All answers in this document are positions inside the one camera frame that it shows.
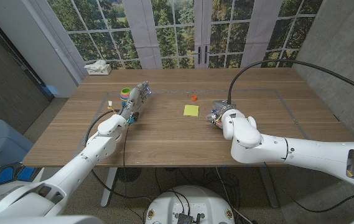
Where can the white tissue box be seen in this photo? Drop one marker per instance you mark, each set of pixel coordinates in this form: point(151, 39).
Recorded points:
point(99, 70)

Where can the blue black foot pedal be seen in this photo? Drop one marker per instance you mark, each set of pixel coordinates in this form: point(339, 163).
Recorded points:
point(15, 174)

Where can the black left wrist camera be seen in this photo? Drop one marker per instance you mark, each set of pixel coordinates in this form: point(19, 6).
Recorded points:
point(134, 117)

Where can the rainbow stacked toy cups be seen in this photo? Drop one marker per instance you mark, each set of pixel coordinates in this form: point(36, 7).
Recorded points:
point(125, 93)

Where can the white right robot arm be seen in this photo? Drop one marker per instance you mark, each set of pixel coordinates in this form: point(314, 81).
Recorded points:
point(304, 154)

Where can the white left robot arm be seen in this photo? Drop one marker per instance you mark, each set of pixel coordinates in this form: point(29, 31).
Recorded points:
point(80, 165)

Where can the black round floor fan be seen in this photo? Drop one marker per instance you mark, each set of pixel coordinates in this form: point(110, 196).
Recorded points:
point(129, 174)

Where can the white robot head edge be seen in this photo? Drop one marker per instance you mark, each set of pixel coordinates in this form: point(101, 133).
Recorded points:
point(40, 220)

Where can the white table leg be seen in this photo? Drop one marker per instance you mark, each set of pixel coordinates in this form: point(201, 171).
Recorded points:
point(108, 186)

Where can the yellow sticky note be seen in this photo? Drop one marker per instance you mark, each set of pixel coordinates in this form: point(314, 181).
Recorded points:
point(191, 110)

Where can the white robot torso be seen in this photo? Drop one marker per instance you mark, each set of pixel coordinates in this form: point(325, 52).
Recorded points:
point(201, 199)

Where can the blue storage bin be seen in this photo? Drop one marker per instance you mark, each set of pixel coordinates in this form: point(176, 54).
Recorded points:
point(2, 143)

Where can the orange white glue stick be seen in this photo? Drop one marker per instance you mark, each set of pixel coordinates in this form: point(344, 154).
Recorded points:
point(217, 125)

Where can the printed window backdrop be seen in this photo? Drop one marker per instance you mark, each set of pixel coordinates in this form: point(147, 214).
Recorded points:
point(176, 28)

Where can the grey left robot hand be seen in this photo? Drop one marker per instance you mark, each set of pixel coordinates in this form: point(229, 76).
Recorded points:
point(133, 98)

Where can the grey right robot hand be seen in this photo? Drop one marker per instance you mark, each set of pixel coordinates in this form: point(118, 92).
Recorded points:
point(221, 107)

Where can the small orange cap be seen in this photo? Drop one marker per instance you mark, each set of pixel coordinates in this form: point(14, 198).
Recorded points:
point(194, 98)

